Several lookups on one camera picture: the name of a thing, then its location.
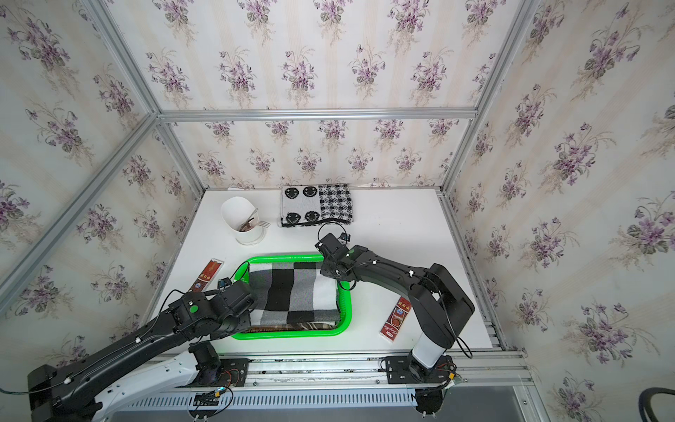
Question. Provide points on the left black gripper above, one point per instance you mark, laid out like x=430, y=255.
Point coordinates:
x=246, y=320

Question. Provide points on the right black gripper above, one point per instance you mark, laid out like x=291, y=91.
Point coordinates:
x=323, y=271

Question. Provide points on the black grey checked scarf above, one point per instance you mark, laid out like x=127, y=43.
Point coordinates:
x=293, y=293

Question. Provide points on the brown plaid scarf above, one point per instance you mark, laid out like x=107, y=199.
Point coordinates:
x=297, y=327

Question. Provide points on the white black smiley scarf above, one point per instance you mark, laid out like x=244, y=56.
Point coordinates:
x=304, y=206

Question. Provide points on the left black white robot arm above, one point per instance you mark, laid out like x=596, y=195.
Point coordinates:
x=172, y=350

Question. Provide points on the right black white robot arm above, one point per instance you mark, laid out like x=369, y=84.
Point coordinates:
x=441, y=307

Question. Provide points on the green plastic mesh basket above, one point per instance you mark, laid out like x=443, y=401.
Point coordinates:
x=345, y=301

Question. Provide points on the red packet on left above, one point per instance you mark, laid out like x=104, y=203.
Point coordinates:
x=208, y=273

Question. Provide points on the red packet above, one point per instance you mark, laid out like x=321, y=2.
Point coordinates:
x=396, y=319
x=208, y=273

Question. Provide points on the red packet on right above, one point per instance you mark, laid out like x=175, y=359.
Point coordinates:
x=396, y=319

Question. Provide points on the white cup with utensils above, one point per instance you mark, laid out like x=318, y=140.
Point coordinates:
x=243, y=220

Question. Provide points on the black chair edge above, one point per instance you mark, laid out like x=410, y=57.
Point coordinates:
x=656, y=404

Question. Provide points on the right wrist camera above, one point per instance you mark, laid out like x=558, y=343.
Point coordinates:
x=331, y=248

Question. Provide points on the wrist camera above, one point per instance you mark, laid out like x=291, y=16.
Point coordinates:
x=224, y=283
x=331, y=248

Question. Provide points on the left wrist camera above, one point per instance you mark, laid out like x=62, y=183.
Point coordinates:
x=224, y=283

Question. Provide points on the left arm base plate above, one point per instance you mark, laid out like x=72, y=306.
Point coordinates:
x=228, y=373

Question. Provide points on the small circuit board with wires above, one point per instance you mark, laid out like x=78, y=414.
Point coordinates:
x=206, y=399

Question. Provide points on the aluminium front rail frame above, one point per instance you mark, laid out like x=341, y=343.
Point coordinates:
x=294, y=382

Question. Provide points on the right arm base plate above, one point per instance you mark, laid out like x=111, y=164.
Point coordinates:
x=400, y=369

